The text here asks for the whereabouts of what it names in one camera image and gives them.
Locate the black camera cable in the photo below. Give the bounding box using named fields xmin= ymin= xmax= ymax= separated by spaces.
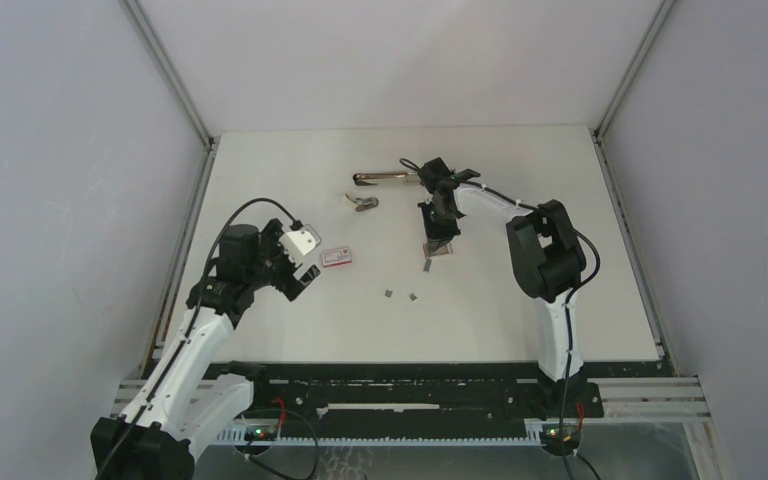
xmin=92 ymin=197 xmax=304 ymax=480
xmin=398 ymin=157 xmax=603 ymax=425

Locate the right controller board with wires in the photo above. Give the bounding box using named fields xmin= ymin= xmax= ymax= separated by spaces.
xmin=539 ymin=402 xmax=602 ymax=480

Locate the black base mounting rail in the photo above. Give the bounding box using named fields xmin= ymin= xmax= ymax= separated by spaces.
xmin=191 ymin=360 xmax=670 ymax=442

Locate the red white staple box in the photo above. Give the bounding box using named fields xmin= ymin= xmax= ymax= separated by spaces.
xmin=321 ymin=247 xmax=352 ymax=268

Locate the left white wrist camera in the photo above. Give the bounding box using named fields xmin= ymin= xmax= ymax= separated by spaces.
xmin=279 ymin=224 xmax=321 ymax=265

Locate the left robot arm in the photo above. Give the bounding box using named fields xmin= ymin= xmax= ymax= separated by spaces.
xmin=90 ymin=219 xmax=321 ymax=479

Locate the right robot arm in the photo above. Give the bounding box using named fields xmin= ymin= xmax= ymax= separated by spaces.
xmin=399 ymin=158 xmax=601 ymax=416

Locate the left controller board with wires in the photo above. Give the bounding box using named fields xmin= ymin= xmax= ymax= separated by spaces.
xmin=228 ymin=397 xmax=322 ymax=480

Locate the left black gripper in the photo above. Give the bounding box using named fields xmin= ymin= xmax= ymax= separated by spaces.
xmin=246 ymin=220 xmax=319 ymax=300

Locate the staple box tray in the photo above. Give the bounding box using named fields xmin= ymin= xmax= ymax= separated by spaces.
xmin=423 ymin=243 xmax=453 ymax=259

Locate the controller board with wires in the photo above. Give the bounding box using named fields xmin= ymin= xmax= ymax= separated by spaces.
xmin=228 ymin=397 xmax=322 ymax=480
xmin=539 ymin=402 xmax=602 ymax=480

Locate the right black camera cable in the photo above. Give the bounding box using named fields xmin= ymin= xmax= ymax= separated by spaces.
xmin=398 ymin=157 xmax=603 ymax=425

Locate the white slotted cable duct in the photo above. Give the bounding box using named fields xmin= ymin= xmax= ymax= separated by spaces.
xmin=211 ymin=423 xmax=544 ymax=447

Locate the left black camera cable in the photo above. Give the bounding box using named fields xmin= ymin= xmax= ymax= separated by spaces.
xmin=92 ymin=197 xmax=304 ymax=480

